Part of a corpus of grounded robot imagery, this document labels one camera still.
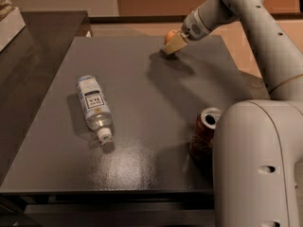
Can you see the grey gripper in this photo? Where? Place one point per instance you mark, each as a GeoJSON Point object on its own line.
{"type": "Point", "coordinates": [193, 28]}

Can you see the orange fruit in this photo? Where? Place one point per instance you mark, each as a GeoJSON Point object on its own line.
{"type": "Point", "coordinates": [169, 36]}

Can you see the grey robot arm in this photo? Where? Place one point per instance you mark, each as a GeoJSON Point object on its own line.
{"type": "Point", "coordinates": [257, 142]}

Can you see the clear plastic water bottle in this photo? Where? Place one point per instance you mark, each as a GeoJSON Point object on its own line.
{"type": "Point", "coordinates": [95, 109]}

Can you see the red soda can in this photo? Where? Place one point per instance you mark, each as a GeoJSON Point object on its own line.
{"type": "Point", "coordinates": [200, 147]}

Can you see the dark side table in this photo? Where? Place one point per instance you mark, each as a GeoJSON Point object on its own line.
{"type": "Point", "coordinates": [28, 66]}

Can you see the white box with items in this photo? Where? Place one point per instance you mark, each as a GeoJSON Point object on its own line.
{"type": "Point", "coordinates": [11, 23]}

